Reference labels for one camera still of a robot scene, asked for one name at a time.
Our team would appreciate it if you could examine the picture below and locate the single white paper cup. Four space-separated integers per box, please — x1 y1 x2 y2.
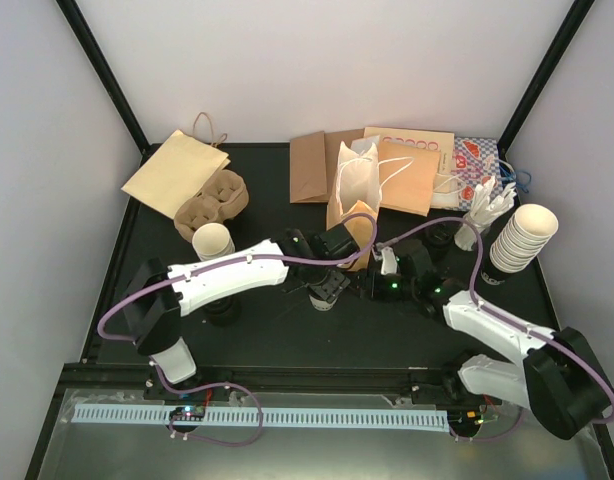
309 296 337 312

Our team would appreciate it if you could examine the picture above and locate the orange paper bag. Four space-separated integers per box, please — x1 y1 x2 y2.
325 140 416 274
378 141 441 216

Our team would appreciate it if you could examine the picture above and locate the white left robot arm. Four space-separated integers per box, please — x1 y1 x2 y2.
122 224 371 399

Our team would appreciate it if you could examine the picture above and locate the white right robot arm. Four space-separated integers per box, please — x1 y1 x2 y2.
356 240 614 440

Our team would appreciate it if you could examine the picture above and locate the stack of black cup lids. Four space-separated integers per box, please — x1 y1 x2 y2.
422 222 457 262

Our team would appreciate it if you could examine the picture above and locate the brown kraft paper bag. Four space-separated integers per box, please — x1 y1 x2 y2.
290 129 364 204

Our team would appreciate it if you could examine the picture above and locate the stack of white paper cups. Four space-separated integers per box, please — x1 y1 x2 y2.
192 223 235 261

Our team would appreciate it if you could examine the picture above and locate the white paper bag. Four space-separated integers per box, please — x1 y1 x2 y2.
351 135 380 156

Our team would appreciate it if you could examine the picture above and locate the blue checkered paper bag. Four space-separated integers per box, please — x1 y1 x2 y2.
451 137 532 211

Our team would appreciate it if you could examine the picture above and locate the beige bag with red circles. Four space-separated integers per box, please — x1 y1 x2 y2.
364 126 455 152

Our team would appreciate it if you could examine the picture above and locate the stack of pulp cup carriers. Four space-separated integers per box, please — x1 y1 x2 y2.
173 169 249 242

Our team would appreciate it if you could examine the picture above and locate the light blue cable duct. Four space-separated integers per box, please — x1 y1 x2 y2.
71 404 449 433

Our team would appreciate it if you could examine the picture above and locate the tan paper bag with handles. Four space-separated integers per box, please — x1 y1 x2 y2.
121 112 230 219

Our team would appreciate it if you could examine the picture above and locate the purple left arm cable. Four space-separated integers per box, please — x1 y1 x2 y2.
96 212 378 345

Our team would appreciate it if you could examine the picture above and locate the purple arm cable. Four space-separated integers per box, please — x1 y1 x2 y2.
96 212 378 345
376 216 614 425

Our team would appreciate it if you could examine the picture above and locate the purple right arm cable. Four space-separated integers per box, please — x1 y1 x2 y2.
376 216 614 425

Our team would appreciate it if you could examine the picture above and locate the black frame post right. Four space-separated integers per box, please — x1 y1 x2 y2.
497 0 595 157

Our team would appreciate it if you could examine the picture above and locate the black frame post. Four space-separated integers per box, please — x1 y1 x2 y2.
56 0 150 155
497 0 595 157

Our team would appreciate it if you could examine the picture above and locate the black frame post left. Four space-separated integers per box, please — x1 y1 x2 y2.
56 0 150 155

